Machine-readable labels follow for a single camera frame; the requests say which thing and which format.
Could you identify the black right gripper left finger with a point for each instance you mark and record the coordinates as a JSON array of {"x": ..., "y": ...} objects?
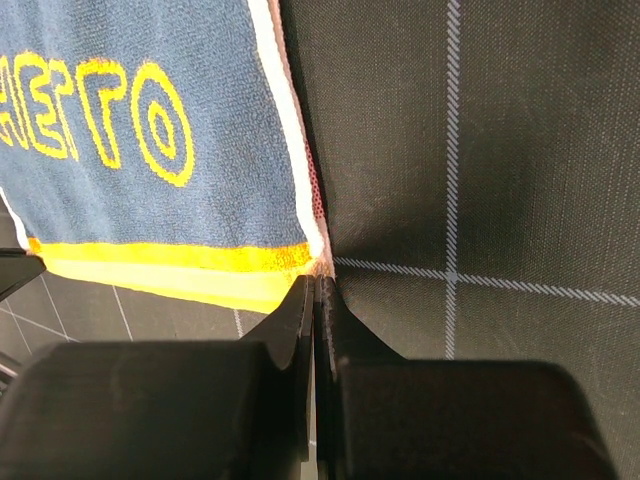
[{"x": 218, "y": 409}]

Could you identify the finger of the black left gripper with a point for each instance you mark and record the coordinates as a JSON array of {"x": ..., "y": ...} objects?
[{"x": 17, "y": 268}]

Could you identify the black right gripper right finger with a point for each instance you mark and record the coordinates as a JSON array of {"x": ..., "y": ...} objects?
[{"x": 380, "y": 415}]

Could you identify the yellow patterned towel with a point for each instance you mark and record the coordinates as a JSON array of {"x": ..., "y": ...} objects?
[{"x": 159, "y": 146}]

